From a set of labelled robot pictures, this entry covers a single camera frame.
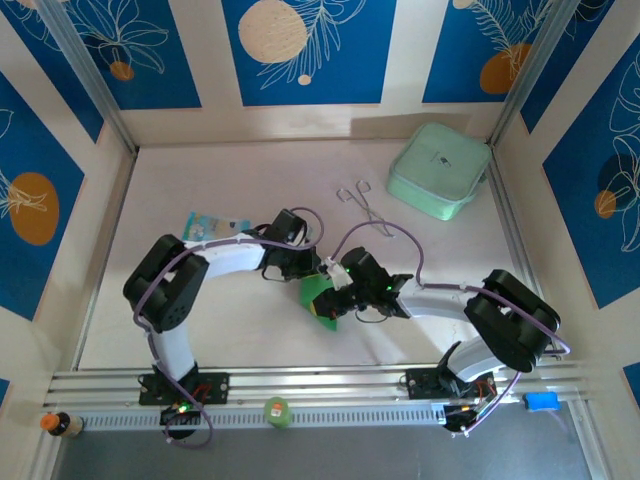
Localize aluminium side rail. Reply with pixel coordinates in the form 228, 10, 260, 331
72, 149, 139, 372
487, 144, 560, 361

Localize aluminium frame post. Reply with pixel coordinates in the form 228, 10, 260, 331
37, 0, 139, 155
488, 0, 571, 147

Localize aluminium rail frame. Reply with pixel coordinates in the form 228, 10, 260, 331
43, 360, 591, 409

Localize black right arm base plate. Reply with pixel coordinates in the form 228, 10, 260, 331
405, 367, 497, 401

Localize green can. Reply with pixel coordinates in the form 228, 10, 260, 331
263, 396, 291, 429

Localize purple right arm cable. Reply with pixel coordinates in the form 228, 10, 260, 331
332, 219, 572, 436

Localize blue wet wipes packet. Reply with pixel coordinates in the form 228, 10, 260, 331
180, 211, 251, 247

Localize bottle with orange cap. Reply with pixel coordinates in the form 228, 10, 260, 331
39, 410, 85, 439

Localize blue box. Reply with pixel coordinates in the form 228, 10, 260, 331
522, 392, 561, 413

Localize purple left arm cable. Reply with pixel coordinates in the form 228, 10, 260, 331
130, 205, 327, 450

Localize green cloth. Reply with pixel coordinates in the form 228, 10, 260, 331
298, 272, 344, 333

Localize mint green zip pouch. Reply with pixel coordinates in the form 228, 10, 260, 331
385, 123, 492, 222

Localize metal forceps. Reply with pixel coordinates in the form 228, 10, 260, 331
336, 180, 396, 237

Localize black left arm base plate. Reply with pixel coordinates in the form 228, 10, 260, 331
138, 372, 231, 406

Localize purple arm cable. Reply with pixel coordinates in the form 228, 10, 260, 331
332, 219, 572, 436
130, 205, 327, 450

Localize black electronics board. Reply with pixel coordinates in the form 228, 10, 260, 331
159, 403, 201, 427
443, 399, 489, 435

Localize slotted grey cable duct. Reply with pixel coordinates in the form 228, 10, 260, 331
64, 403, 576, 430

